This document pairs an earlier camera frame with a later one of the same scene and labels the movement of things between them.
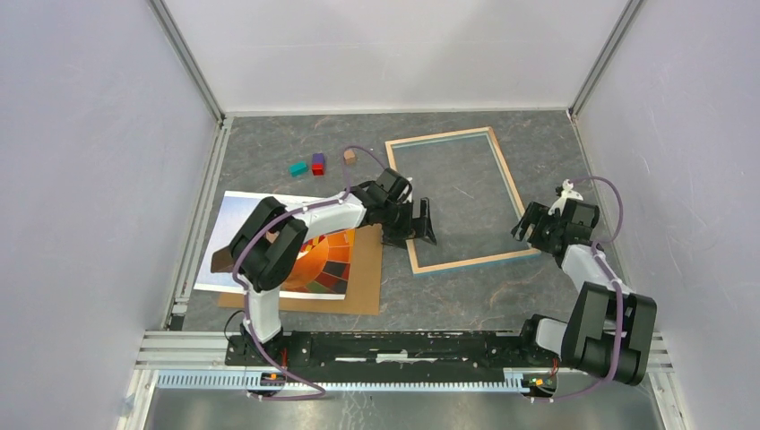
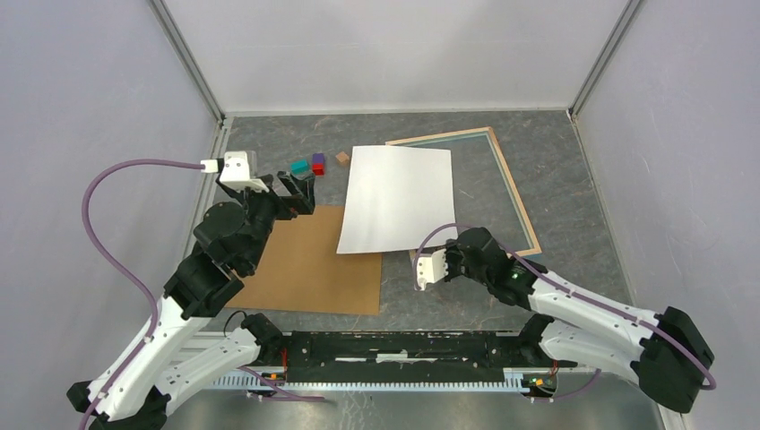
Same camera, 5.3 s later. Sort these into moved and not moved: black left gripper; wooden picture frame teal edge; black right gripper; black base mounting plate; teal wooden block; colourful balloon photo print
Moved: black right gripper; colourful balloon photo print; black left gripper
Not moved: teal wooden block; wooden picture frame teal edge; black base mounting plate
